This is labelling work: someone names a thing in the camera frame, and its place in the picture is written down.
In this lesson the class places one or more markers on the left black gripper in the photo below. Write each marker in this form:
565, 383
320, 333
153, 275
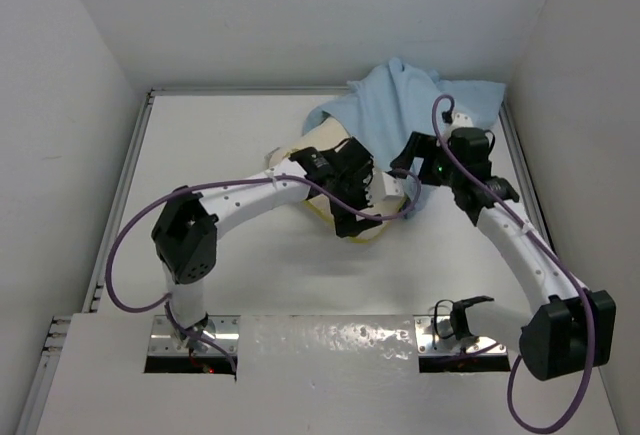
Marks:
361, 175

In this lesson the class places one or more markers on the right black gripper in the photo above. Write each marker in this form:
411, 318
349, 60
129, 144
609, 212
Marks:
422, 146

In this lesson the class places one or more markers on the light blue pillowcase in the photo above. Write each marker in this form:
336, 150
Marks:
395, 99

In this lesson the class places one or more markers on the cream memory foam pillow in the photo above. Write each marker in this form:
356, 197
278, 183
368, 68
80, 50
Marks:
325, 136

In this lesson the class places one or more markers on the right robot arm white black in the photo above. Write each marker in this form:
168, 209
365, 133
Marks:
553, 341

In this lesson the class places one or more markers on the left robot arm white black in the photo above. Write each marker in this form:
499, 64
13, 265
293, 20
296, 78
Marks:
194, 220

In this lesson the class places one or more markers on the white front cover board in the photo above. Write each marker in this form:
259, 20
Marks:
296, 375

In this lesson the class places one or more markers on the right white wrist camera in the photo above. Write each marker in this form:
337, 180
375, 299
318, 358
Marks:
460, 120

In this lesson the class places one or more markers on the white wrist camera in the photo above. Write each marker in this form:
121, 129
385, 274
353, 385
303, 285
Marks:
386, 187
460, 120

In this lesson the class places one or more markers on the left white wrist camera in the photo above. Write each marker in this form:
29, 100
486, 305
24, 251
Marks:
386, 187

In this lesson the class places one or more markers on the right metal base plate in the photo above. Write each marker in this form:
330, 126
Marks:
435, 338

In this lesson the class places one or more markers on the metal base plate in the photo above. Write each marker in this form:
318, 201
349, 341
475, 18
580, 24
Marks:
435, 338
165, 341

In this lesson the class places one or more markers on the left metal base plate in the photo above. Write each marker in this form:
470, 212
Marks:
165, 341

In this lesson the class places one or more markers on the aluminium table frame rail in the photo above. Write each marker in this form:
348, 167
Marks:
285, 263

